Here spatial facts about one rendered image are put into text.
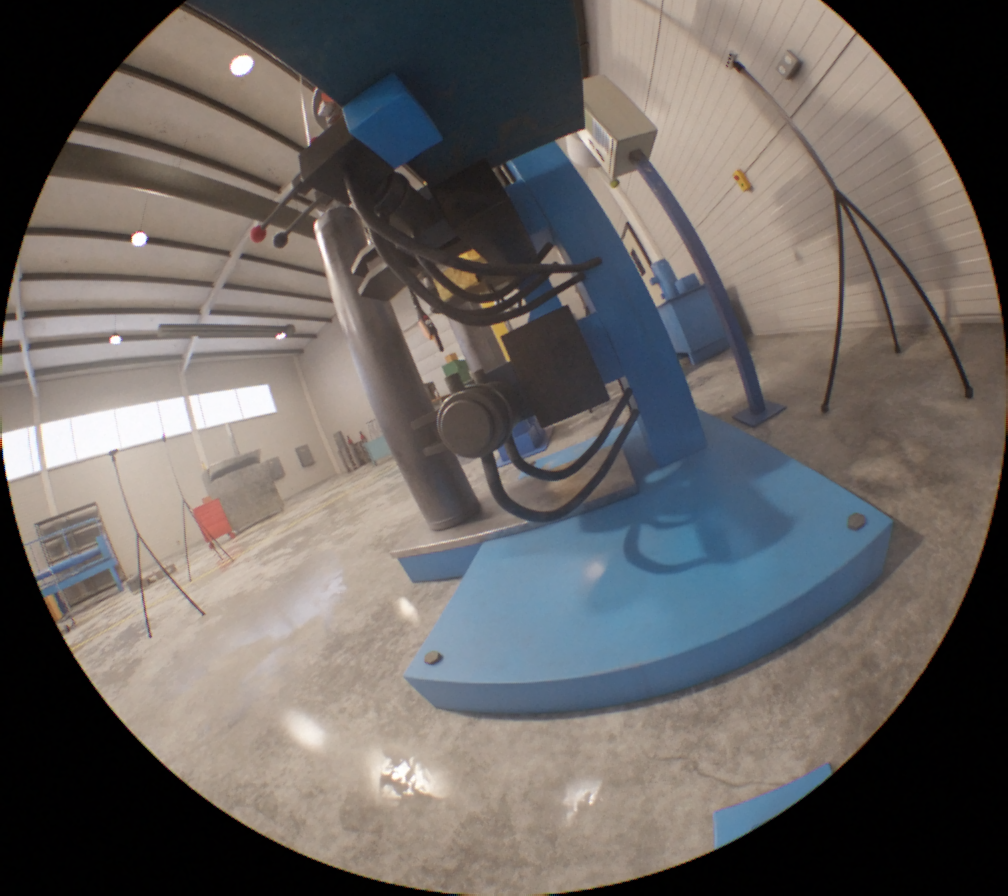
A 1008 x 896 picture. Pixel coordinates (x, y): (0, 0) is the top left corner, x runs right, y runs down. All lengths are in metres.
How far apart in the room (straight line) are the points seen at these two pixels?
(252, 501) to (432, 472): 7.67
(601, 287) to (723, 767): 1.00
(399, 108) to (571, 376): 0.54
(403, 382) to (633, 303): 0.75
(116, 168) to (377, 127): 5.90
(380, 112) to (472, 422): 0.48
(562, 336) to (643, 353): 0.33
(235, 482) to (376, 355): 7.61
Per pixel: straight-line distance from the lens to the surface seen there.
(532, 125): 0.78
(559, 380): 0.59
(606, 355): 0.85
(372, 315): 1.13
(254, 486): 8.61
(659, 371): 0.87
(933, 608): 0.66
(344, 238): 1.30
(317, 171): 0.55
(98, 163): 6.30
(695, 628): 0.48
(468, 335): 2.31
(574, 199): 0.96
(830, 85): 1.94
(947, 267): 1.82
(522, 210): 0.96
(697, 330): 2.97
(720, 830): 0.50
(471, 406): 0.44
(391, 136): 0.55
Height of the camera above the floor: 0.51
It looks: 1 degrees down
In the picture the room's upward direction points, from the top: 24 degrees counter-clockwise
